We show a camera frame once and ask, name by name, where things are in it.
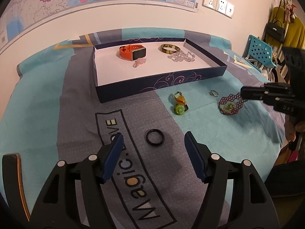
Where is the black handbag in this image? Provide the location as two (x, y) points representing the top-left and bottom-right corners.
(266, 0), (285, 44)

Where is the orange smart watch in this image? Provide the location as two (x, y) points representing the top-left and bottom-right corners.
(119, 44), (146, 61)

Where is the purple beaded bracelet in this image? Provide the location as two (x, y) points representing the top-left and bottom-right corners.
(218, 92), (247, 116)

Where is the green flower yellow keychain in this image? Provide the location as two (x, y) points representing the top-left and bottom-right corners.
(173, 92), (189, 115)

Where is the black ring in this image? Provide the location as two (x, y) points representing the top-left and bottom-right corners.
(145, 129), (165, 147)

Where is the clear crystal bead bracelet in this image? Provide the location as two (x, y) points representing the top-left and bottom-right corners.
(167, 50), (197, 64)

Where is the pink hair clip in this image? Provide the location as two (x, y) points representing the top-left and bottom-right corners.
(133, 58), (146, 68)

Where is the teal grey bed sheet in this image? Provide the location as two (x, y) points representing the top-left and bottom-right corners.
(1, 28), (284, 228)

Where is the dark blue jewelry tray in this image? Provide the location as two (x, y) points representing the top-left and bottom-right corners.
(94, 38), (227, 103)

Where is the person's right hand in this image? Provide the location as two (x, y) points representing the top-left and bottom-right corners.
(284, 115), (305, 142)

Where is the tortoiseshell bangle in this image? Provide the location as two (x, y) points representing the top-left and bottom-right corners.
(159, 44), (180, 55)

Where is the white wall socket panel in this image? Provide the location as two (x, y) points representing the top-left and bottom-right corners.
(202, 0), (235, 18)

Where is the yellow hanging garment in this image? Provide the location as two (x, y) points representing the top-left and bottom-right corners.
(269, 7), (304, 49)

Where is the blue perforated plastic chair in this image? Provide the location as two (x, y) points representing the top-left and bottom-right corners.
(245, 35), (277, 72)

